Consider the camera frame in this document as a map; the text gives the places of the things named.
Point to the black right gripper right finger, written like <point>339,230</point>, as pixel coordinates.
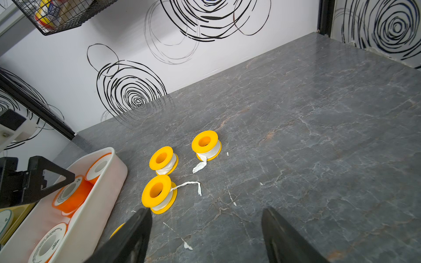
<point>283,242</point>

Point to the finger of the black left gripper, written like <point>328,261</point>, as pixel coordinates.
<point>30,186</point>

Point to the watermelon pattern white plate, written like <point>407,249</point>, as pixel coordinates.
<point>6,219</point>

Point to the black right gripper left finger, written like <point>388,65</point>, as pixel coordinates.
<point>129,244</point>

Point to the orange sealing tape roll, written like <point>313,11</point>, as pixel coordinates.
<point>47,246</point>
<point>96,169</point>
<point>71,197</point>

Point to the black wire wall basket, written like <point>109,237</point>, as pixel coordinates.
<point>77,13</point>

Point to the silver wall rail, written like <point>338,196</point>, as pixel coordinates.
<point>14,25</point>

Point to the yellow sealing tape roll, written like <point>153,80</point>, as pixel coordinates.
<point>160,193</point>
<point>117,230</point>
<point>207,147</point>
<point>164,161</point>

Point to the yellow plastic tray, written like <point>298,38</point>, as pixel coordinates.
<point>20,213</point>

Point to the black aluminium corner post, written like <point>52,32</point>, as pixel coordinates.
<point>36,107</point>

